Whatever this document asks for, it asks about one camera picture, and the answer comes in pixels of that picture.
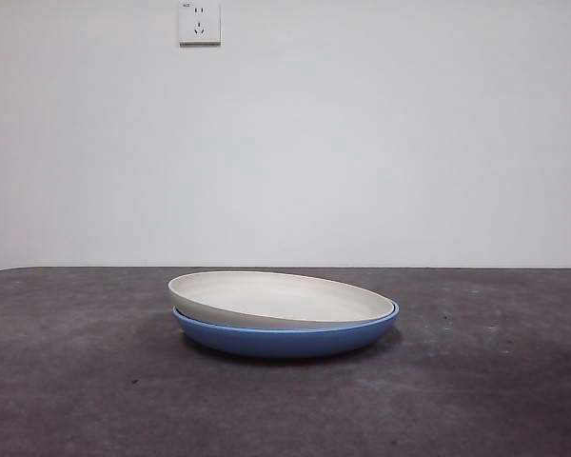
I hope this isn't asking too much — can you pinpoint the white round plate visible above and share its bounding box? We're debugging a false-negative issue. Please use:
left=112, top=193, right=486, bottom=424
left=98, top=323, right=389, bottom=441
left=167, top=269, right=394, bottom=330

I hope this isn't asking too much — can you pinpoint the blue round plate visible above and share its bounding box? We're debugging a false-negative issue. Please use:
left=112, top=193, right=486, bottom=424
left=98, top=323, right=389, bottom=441
left=171, top=299, right=402, bottom=359

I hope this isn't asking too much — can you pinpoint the white wall socket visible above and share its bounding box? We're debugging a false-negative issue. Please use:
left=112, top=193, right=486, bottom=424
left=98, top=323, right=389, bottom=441
left=178, top=0, right=223, bottom=48

